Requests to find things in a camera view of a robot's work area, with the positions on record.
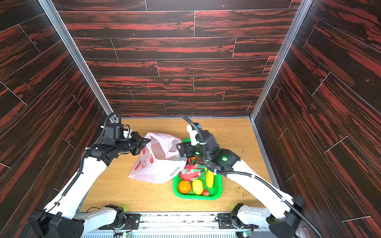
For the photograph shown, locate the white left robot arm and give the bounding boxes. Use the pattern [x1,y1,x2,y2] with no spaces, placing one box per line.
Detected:
[28,132,150,238]

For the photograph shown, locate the pink printed plastic bag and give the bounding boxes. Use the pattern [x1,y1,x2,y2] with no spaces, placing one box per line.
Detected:
[129,132,187,183]

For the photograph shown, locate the green plastic basket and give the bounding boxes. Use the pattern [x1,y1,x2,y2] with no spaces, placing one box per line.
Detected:
[173,139,223,200]

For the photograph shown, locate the aluminium corner post left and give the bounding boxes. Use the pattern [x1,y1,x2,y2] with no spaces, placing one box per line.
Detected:
[38,0,113,115]

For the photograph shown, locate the pink dragon fruit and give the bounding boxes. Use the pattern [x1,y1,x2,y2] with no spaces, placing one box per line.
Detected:
[180,164,206,181]

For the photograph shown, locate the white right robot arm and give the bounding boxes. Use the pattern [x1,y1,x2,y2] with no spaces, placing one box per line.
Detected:
[177,130,322,238]

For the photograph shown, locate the orange fake fruit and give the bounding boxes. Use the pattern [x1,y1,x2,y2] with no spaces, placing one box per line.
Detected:
[178,180,192,194]

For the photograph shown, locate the small yellow banana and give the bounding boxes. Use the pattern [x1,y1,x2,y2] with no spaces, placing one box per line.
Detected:
[205,170,214,188]

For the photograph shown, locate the aluminium corner post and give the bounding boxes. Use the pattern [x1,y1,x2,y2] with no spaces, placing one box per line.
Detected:
[38,0,113,115]
[249,0,315,121]

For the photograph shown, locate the yellow lemon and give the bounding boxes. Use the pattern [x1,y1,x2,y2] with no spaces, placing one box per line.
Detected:
[192,179,204,195]

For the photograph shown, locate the aluminium corner post right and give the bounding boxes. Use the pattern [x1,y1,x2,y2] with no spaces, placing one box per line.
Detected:
[249,0,315,121]

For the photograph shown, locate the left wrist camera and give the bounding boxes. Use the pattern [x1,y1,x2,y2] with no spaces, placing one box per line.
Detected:
[103,123,132,140]

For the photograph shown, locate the metal base rail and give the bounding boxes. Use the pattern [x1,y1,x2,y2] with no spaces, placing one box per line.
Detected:
[83,212,275,238]

